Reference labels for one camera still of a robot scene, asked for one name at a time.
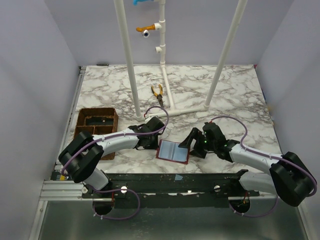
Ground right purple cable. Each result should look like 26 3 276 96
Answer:
208 115 318 218

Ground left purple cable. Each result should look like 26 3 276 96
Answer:
61 106 170 221

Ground yellow handled pliers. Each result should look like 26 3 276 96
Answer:
151 84 164 108

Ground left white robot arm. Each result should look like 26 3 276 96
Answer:
58 116 165 191

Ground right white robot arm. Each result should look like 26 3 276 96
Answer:
179 122 317 207

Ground red leather card holder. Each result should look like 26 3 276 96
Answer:
156 140 190 165

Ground white PVC pipe frame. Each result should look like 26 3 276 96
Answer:
113 0 247 121

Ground blue hook on pipe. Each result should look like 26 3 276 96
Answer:
132 0 154 6

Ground purple cable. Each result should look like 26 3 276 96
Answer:
208 115 318 218
61 106 170 221

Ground brown wicker basket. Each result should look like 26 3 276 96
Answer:
73 107 119 161

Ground aluminium frame rail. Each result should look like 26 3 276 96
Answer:
39 180 83 201

